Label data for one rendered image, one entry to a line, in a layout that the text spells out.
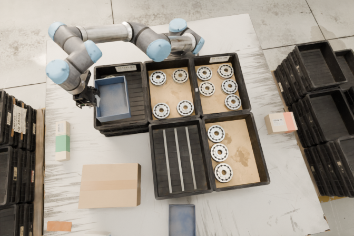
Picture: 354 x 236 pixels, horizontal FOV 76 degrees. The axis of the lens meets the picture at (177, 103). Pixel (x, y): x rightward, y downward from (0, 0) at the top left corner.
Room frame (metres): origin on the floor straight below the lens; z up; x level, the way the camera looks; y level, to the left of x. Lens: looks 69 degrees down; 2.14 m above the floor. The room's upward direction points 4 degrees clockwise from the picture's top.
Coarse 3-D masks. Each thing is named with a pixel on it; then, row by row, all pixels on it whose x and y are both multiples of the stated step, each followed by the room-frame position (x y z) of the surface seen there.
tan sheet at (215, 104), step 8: (216, 64) 0.80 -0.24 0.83; (216, 72) 0.74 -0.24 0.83; (216, 80) 0.68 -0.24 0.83; (224, 80) 0.68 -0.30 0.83; (216, 88) 0.62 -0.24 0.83; (200, 96) 0.55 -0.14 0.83; (216, 96) 0.56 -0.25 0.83; (224, 96) 0.57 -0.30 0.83; (208, 104) 0.51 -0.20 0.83; (216, 104) 0.51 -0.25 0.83; (208, 112) 0.45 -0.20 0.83; (216, 112) 0.46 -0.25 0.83
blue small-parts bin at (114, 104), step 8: (96, 80) 0.47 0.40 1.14; (104, 80) 0.48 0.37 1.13; (112, 80) 0.49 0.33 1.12; (120, 80) 0.50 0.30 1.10; (104, 88) 0.45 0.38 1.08; (112, 88) 0.46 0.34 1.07; (120, 88) 0.46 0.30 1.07; (104, 96) 0.41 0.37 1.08; (112, 96) 0.41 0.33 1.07; (120, 96) 0.42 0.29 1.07; (128, 96) 0.41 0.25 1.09; (104, 104) 0.37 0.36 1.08; (112, 104) 0.37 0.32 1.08; (120, 104) 0.37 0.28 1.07; (128, 104) 0.36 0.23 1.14; (96, 112) 0.30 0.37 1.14; (104, 112) 0.33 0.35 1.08; (112, 112) 0.33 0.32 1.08; (120, 112) 0.33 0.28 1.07; (128, 112) 0.32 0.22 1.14; (104, 120) 0.28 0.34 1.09; (112, 120) 0.29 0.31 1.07
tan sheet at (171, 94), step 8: (152, 72) 0.70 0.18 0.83; (168, 72) 0.71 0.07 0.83; (168, 80) 0.65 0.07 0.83; (152, 88) 0.58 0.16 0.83; (160, 88) 0.59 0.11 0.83; (168, 88) 0.59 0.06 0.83; (176, 88) 0.60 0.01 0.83; (184, 88) 0.60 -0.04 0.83; (152, 96) 0.53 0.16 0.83; (160, 96) 0.53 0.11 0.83; (168, 96) 0.54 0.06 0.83; (176, 96) 0.54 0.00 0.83; (184, 96) 0.55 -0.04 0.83; (152, 104) 0.48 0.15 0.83; (168, 104) 0.48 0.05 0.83; (176, 104) 0.49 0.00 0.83; (176, 112) 0.44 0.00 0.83
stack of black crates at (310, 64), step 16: (304, 48) 1.20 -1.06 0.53; (320, 48) 1.24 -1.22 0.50; (288, 64) 1.11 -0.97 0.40; (304, 64) 1.00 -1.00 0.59; (320, 64) 1.08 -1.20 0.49; (336, 64) 1.04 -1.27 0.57; (288, 80) 1.00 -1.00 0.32; (304, 80) 0.90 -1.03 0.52; (320, 80) 0.93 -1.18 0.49; (336, 80) 0.93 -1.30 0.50; (288, 96) 0.87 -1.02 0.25
